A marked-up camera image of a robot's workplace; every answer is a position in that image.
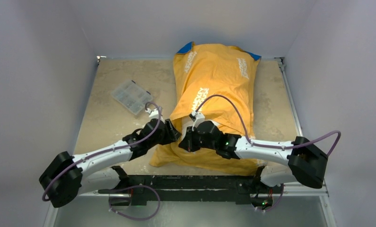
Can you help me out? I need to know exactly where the yellow printed pillowcase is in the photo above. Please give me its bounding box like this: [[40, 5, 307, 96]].
[[150, 44, 261, 176]]

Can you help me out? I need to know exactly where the white pillow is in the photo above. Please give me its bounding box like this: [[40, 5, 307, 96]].
[[181, 116, 220, 140]]

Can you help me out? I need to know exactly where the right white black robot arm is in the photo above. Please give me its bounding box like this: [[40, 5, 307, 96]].
[[178, 121, 328, 192]]

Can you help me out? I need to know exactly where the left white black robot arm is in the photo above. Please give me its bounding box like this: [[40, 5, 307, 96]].
[[38, 119, 181, 208]]

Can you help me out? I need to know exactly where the clear plastic organizer box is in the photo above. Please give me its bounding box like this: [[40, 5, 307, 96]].
[[111, 80, 153, 115]]

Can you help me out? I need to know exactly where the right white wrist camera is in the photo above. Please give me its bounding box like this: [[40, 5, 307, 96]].
[[189, 111, 205, 131]]

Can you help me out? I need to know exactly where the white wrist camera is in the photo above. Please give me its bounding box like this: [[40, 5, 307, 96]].
[[145, 106, 165, 123], [189, 111, 205, 131]]

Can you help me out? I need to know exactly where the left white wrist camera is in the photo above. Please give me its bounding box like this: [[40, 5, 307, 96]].
[[145, 106, 165, 123]]

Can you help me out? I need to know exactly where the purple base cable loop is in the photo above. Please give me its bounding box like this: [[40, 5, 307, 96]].
[[108, 184, 162, 222]]

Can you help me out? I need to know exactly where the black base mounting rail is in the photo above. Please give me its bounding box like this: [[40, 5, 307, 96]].
[[98, 175, 284, 207]]

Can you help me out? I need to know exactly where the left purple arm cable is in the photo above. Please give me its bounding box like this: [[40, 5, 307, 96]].
[[42, 102, 162, 202]]

